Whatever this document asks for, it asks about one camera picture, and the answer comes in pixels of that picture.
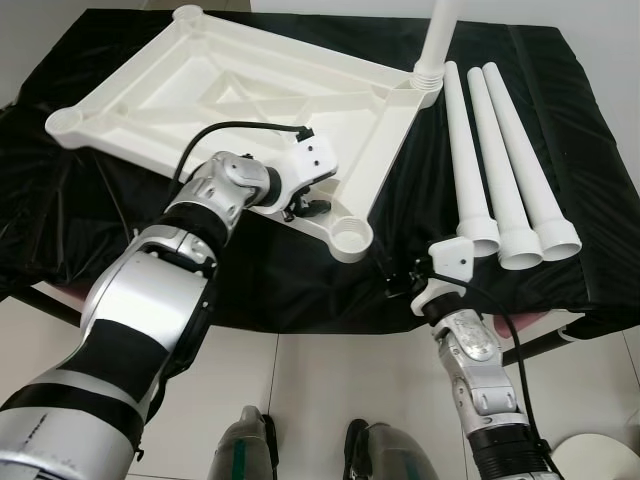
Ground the white plastic children table top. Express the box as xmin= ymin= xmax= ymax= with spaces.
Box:
xmin=45 ymin=3 xmax=443 ymax=264

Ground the black table cloth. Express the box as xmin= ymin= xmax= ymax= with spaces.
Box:
xmin=0 ymin=8 xmax=613 ymax=336

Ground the maroon plastic stool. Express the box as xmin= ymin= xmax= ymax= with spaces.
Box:
xmin=490 ymin=310 xmax=561 ymax=346

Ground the black metal table leg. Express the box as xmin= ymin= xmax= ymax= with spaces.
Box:
xmin=28 ymin=283 xmax=89 ymax=329
xmin=510 ymin=318 xmax=581 ymax=363

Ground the grey right robot leg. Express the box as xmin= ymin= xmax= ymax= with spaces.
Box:
xmin=343 ymin=420 xmax=441 ymax=480

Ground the grey robot leg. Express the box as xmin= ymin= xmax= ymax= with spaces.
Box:
xmin=343 ymin=420 xmax=441 ymax=480
xmin=208 ymin=405 xmax=281 ymax=480

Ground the grey left robot leg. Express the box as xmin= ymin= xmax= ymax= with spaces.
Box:
xmin=208 ymin=405 xmax=281 ymax=480

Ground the white round object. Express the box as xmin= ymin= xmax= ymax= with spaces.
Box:
xmin=548 ymin=432 xmax=640 ymax=480

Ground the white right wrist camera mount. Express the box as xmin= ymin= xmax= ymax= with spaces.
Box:
xmin=410 ymin=235 xmax=473 ymax=319

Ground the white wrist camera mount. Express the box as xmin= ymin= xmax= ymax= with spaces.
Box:
xmin=410 ymin=235 xmax=473 ymax=319
xmin=268 ymin=135 xmax=336 ymax=206

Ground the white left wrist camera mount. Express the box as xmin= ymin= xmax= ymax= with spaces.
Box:
xmin=268 ymin=135 xmax=336 ymax=206

